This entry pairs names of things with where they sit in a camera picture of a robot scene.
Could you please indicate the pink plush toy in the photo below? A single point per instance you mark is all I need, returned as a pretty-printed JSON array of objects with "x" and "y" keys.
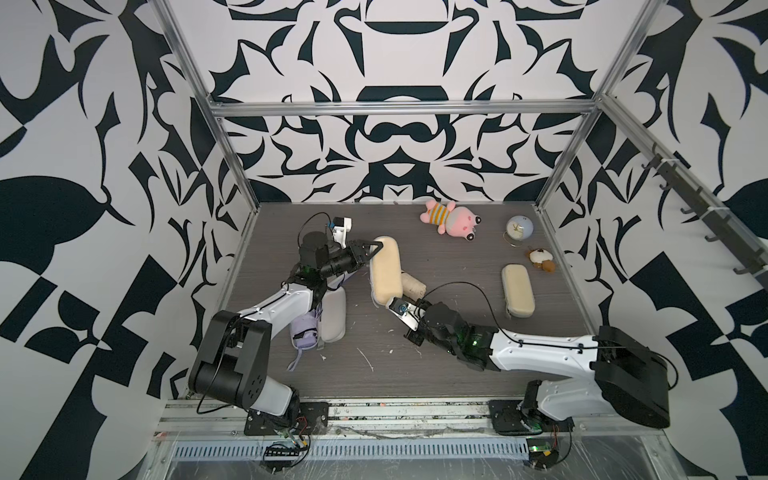
[{"x": 451, "y": 219}]

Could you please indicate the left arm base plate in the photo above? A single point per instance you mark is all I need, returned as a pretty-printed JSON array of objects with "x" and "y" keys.
[{"x": 300, "y": 417}]

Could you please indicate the wall hook rack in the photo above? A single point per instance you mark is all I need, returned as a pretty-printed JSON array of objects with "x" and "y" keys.
[{"x": 701, "y": 203}]

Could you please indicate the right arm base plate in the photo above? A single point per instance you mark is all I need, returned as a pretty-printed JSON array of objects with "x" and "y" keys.
[{"x": 510, "y": 418}]

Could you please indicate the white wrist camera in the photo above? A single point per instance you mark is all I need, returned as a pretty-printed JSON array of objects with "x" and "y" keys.
[
  {"x": 406, "y": 311},
  {"x": 340, "y": 228}
]

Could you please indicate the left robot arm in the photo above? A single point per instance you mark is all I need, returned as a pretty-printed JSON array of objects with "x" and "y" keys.
[{"x": 231, "y": 365}]

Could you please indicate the blue alarm clock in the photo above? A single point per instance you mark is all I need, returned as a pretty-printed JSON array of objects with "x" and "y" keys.
[{"x": 518, "y": 228}]

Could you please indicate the brown white plush toy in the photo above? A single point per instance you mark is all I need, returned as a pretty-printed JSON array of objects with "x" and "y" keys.
[{"x": 542, "y": 259}]

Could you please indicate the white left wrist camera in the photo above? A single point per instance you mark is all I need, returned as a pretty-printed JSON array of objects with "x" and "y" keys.
[{"x": 340, "y": 228}]

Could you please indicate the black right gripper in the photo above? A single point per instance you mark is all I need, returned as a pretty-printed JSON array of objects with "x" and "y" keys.
[{"x": 424, "y": 318}]

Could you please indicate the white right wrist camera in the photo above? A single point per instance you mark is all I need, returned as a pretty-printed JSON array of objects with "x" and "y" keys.
[{"x": 406, "y": 311}]

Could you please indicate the beige umbrella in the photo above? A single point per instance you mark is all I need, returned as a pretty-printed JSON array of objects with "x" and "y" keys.
[{"x": 412, "y": 287}]

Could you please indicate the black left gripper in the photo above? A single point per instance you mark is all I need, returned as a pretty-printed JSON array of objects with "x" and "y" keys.
[{"x": 358, "y": 254}]

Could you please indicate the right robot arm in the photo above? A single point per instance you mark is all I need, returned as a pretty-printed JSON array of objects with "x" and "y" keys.
[{"x": 602, "y": 374}]

